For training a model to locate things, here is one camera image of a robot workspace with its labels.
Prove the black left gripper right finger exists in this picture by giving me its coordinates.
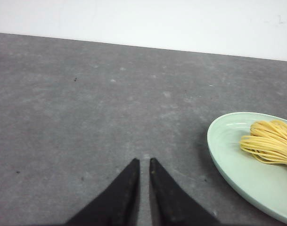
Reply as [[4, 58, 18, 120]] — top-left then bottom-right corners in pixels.
[[149, 158, 221, 226]]

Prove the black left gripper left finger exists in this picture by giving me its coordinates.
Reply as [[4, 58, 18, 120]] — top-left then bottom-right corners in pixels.
[[65, 158, 140, 226]]

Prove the yellow vermicelli bundle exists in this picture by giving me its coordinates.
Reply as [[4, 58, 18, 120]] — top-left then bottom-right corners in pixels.
[[239, 120, 287, 166]]

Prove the light green plate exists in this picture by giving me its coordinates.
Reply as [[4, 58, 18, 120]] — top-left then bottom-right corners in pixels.
[[207, 112, 287, 224]]

